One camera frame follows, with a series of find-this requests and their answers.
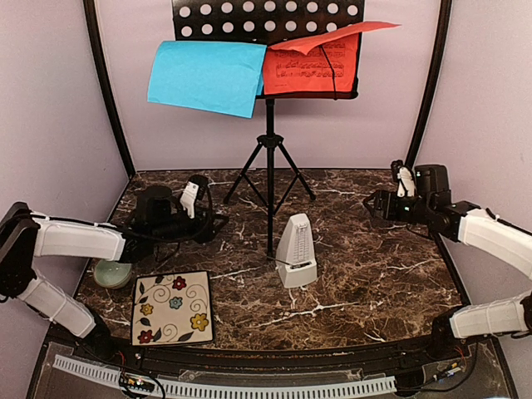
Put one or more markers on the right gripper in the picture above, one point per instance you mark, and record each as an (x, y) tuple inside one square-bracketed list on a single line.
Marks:
[(391, 212)]

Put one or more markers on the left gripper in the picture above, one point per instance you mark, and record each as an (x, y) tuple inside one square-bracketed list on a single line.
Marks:
[(204, 231)]

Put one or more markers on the white metronome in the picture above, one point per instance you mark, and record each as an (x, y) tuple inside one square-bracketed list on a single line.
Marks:
[(295, 257)]

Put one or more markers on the blue sheet music page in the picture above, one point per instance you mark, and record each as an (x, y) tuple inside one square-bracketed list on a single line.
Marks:
[(221, 77)]

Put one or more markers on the red sheet music page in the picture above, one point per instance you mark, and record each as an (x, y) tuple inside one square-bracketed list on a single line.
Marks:
[(319, 63)]

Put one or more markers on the black music stand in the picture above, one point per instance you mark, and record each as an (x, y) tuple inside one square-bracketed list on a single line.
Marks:
[(270, 23)]

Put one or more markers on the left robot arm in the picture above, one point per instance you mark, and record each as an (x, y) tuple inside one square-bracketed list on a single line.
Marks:
[(159, 217)]

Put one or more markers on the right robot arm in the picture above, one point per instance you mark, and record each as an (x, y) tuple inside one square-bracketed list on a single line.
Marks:
[(423, 196)]

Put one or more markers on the square floral plate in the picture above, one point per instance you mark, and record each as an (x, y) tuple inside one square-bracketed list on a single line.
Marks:
[(172, 309)]

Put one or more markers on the green ceramic bowl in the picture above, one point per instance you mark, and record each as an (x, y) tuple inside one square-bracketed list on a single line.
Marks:
[(111, 274)]

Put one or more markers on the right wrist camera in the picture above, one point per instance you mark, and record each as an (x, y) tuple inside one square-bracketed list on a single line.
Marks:
[(403, 176)]

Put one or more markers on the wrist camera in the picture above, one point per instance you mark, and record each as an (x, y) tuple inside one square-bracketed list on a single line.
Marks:
[(194, 190), (403, 176)]

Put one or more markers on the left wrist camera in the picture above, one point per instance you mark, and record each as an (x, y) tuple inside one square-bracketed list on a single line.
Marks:
[(194, 190)]

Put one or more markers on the white cable duct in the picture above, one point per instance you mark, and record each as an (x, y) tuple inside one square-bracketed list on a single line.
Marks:
[(161, 387)]

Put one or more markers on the right black frame post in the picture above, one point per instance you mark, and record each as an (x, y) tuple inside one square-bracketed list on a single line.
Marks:
[(433, 74)]

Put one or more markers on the black frame post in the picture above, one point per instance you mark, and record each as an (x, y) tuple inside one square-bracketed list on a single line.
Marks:
[(99, 60), (433, 74)]

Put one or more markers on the left black frame post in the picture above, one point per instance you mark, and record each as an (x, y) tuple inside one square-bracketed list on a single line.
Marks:
[(99, 60)]

